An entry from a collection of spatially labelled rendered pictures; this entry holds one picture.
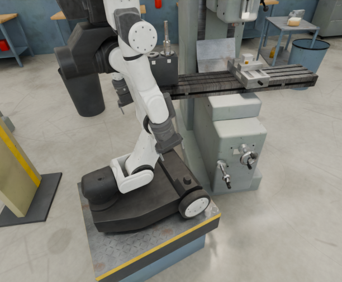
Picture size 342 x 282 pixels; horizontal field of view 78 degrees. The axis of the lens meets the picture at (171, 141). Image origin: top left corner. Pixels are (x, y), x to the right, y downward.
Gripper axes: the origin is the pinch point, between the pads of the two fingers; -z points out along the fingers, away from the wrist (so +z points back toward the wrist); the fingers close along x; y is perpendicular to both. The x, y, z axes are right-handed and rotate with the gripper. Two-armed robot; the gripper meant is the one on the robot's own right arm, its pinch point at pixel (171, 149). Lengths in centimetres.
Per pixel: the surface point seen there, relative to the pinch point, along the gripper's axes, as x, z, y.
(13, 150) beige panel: -99, -23, 108
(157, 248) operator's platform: -31, -54, -10
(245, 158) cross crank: 42, -42, 2
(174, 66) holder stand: 35, 3, 60
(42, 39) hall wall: -78, -37, 546
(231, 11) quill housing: 70, 25, 44
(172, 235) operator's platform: -20, -54, -9
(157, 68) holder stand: 24, 6, 64
